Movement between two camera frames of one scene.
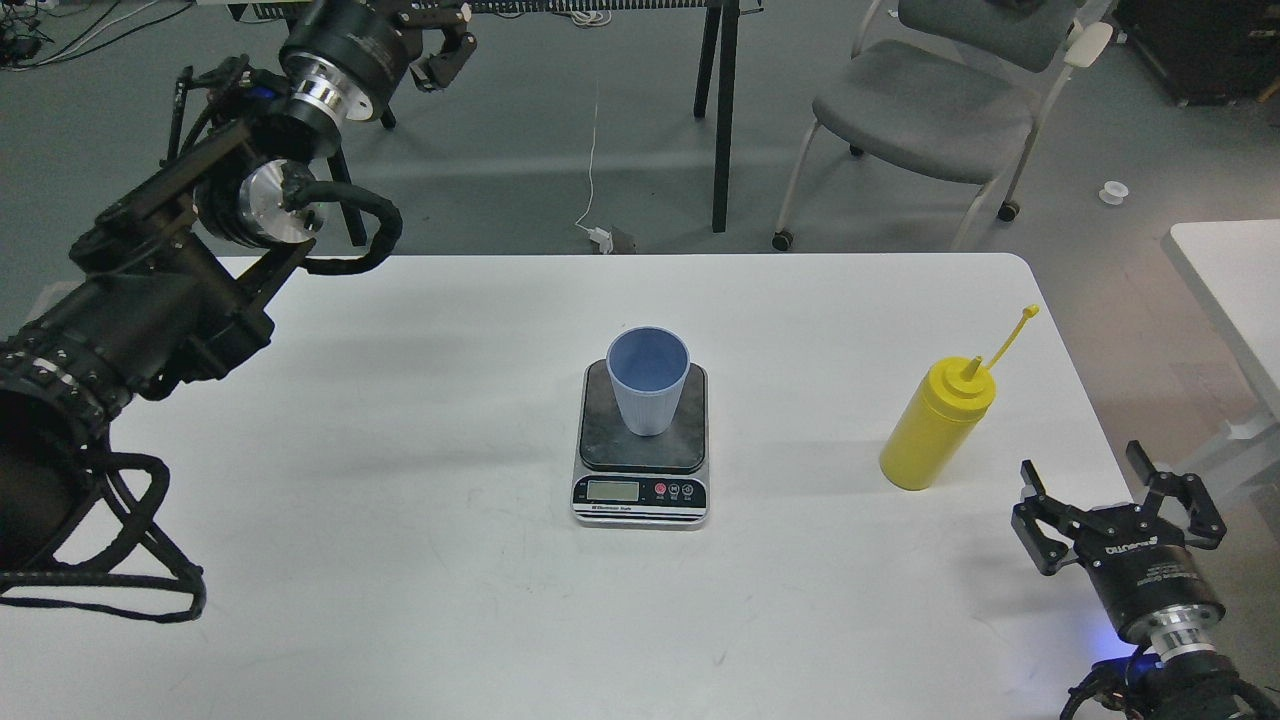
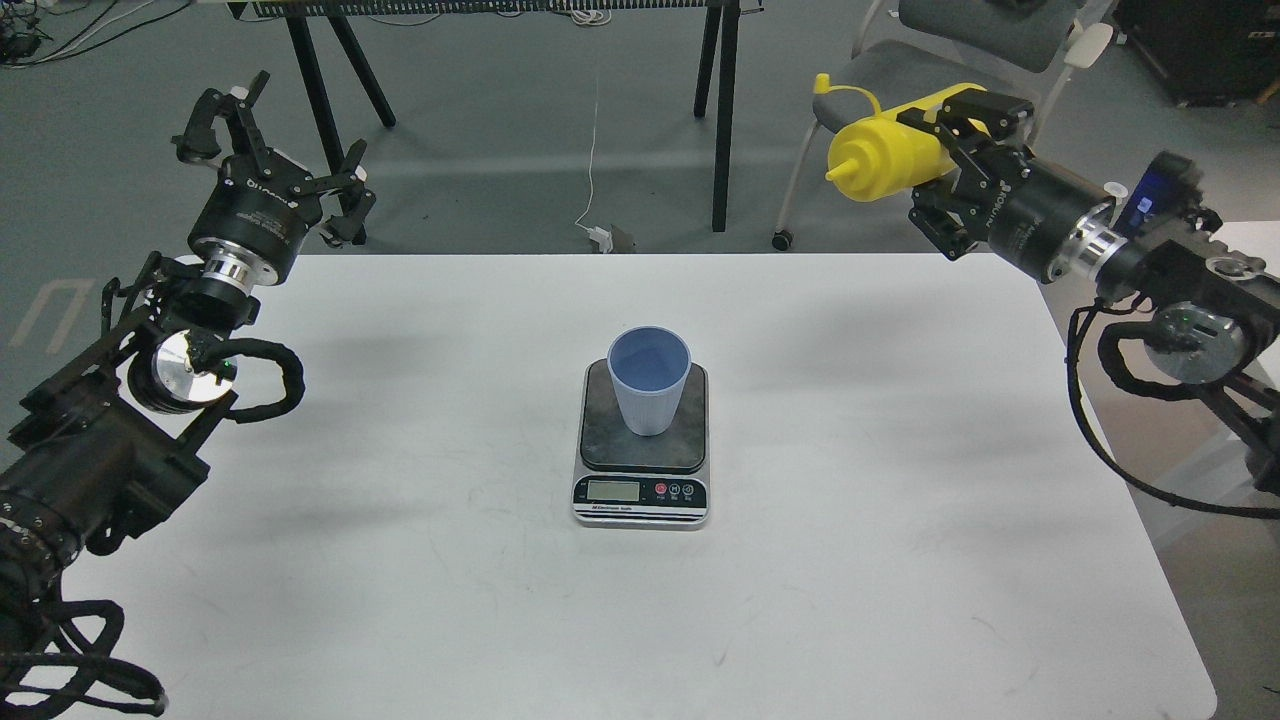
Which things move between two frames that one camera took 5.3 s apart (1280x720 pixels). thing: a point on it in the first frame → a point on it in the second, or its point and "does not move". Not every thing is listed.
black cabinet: (1209, 52) does not move
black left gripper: (343, 57) → (263, 201)
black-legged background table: (718, 37) does not move
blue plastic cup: (647, 366) does not move
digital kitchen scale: (626, 480) does not move
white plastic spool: (1113, 192) does not move
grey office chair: (959, 97) does not move
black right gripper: (1156, 592) → (1036, 210)
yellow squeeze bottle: (947, 406) → (879, 155)
